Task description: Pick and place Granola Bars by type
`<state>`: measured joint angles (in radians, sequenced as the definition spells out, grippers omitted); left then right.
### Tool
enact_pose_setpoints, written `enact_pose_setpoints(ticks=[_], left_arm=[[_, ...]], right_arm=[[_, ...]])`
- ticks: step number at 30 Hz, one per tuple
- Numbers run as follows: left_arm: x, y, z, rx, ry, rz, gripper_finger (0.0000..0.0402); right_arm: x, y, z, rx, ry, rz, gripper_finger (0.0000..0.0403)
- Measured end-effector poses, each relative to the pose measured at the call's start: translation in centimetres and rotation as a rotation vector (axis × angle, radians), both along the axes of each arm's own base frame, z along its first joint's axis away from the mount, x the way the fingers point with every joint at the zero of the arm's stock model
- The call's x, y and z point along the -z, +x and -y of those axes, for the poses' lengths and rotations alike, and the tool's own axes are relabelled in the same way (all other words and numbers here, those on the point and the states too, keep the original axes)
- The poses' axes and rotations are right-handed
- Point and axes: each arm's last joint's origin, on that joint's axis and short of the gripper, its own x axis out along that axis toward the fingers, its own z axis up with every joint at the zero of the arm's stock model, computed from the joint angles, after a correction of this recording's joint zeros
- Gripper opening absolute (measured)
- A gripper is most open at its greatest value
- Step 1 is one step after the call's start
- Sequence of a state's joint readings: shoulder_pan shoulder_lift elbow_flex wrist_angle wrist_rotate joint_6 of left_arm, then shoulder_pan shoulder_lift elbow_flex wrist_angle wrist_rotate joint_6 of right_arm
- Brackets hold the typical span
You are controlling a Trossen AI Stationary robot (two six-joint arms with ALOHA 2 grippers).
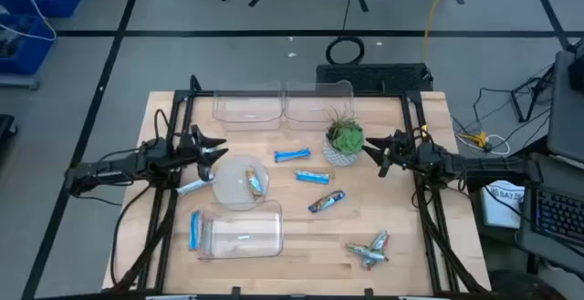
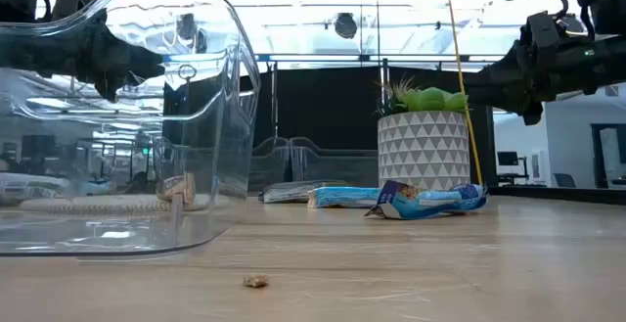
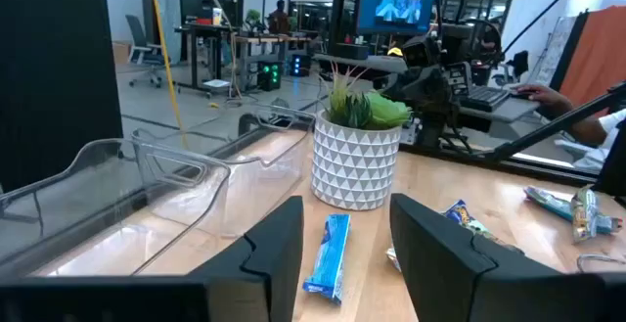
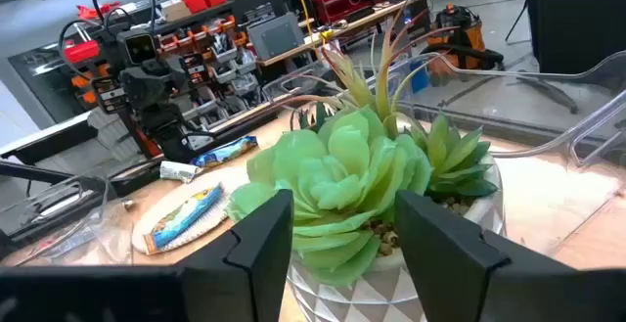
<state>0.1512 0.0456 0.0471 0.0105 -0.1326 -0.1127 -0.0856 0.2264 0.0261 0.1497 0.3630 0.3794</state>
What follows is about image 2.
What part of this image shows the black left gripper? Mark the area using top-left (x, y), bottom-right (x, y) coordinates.
top-left (48, 11), bottom-right (166, 102)

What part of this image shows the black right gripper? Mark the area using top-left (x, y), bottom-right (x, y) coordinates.
top-left (463, 42), bottom-right (583, 126)

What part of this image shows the tan granola bar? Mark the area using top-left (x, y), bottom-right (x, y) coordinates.
top-left (156, 172), bottom-right (197, 204)

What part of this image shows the large clear plastic bin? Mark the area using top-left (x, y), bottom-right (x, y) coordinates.
top-left (0, 0), bottom-right (261, 257)

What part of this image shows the blue granola bar purple end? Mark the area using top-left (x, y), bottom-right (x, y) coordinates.
top-left (364, 179), bottom-right (489, 221)

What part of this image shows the grey-green granola bar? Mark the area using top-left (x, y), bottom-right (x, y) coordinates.
top-left (257, 179), bottom-right (351, 205)

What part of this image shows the small granola crumb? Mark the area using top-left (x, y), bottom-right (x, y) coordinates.
top-left (243, 273), bottom-right (270, 289)

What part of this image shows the black computer monitor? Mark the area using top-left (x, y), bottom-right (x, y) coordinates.
top-left (496, 150), bottom-right (529, 185)

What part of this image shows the dark office chair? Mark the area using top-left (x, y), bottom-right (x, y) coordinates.
top-left (553, 172), bottom-right (577, 189)

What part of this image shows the succulent in triangle-patterned pot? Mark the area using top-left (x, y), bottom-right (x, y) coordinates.
top-left (376, 76), bottom-right (471, 192)

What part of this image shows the dark framed door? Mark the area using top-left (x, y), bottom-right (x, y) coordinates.
top-left (590, 123), bottom-right (626, 190)

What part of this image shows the round woven white coaster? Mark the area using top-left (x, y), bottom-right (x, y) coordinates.
top-left (19, 193), bottom-right (211, 215)

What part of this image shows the clear plastic sorting bin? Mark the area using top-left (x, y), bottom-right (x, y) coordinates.
top-left (246, 136), bottom-right (294, 196)
top-left (291, 136), bottom-right (380, 190)

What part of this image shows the black partition screen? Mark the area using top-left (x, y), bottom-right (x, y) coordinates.
top-left (163, 60), bottom-right (495, 190)

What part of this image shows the round black ceiling fixture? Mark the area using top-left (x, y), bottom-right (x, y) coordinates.
top-left (334, 12), bottom-right (359, 40)

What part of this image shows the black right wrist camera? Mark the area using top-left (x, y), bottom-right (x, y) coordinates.
top-left (520, 11), bottom-right (563, 44)

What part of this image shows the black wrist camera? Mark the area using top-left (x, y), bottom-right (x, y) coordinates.
top-left (520, 11), bottom-right (563, 44)
top-left (50, 0), bottom-right (95, 21)

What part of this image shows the yellow cable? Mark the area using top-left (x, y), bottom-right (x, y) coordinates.
top-left (443, 0), bottom-right (484, 186)

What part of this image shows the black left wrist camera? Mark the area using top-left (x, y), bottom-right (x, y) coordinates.
top-left (50, 0), bottom-right (95, 21)

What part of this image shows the black aluminium table frame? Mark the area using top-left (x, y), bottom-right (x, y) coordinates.
top-left (488, 184), bottom-right (626, 207)

